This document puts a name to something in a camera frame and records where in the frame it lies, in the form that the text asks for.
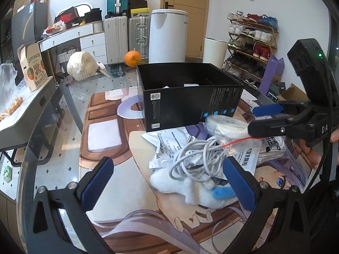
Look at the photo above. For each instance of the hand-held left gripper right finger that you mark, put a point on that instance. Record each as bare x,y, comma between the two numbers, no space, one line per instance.
239,182

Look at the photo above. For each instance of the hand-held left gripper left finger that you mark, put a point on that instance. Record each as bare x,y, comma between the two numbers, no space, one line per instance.
98,182

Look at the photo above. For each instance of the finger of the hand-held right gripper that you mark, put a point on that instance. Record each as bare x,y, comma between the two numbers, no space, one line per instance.
272,129
267,109

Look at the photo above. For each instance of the clear plastic bag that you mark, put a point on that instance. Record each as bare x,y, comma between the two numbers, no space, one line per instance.
246,158

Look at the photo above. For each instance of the white plush toy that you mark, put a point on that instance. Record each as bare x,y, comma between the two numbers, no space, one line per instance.
172,185

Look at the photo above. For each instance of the white medicine packet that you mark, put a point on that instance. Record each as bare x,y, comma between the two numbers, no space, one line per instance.
169,140

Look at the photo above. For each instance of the black cardboard box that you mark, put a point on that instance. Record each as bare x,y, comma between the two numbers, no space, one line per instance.
180,105

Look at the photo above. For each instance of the person's right hand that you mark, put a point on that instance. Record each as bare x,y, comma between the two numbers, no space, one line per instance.
313,156

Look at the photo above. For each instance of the open cardboard box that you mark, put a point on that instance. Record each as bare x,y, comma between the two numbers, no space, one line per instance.
291,92

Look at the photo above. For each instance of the purple yoga mat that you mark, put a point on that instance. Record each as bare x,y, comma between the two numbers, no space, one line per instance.
272,74

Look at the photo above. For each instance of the printed table mat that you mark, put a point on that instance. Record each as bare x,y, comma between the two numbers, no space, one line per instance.
111,137

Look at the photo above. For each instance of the wooden shoe rack with shoes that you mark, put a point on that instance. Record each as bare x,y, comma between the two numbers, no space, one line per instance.
251,45

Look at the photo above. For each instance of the small white bin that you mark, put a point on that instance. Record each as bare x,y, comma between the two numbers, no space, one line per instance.
214,49

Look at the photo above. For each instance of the small green box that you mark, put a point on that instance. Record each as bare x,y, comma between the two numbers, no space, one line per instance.
5,173

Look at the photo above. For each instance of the grey side bench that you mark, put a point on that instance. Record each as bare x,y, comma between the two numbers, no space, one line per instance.
31,105

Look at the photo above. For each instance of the tall white trash can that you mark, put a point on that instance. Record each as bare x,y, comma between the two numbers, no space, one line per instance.
168,35

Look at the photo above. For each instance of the woven basket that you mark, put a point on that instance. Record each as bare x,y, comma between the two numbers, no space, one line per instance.
66,60

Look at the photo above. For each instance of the orange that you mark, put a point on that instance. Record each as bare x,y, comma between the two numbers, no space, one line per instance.
133,58

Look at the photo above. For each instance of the printed fruit carton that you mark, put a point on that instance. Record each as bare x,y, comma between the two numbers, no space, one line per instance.
33,68

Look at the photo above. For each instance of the wooden door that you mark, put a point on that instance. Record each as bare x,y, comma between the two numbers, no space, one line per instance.
190,2

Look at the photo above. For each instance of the plastic bag of kumquats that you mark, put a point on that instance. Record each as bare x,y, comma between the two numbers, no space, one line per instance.
8,84

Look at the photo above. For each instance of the white desk with drawers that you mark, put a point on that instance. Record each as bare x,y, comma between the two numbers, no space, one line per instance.
90,41

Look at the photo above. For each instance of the white ribbed suitcase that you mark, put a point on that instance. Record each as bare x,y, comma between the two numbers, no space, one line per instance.
116,39

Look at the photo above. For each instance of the silver ribbed suitcase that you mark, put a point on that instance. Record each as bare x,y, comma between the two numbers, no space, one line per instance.
139,35

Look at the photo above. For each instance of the bagged food on desk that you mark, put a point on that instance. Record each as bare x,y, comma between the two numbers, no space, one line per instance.
54,28

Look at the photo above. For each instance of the black bag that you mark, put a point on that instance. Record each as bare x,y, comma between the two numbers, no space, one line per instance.
93,16

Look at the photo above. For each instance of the stack of black boxes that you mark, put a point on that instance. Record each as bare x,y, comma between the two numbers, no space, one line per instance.
138,4

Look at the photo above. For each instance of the red and black shoe box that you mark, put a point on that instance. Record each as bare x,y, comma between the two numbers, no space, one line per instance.
67,16

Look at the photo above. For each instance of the dark grey fridge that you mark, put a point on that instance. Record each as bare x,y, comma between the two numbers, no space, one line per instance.
27,23

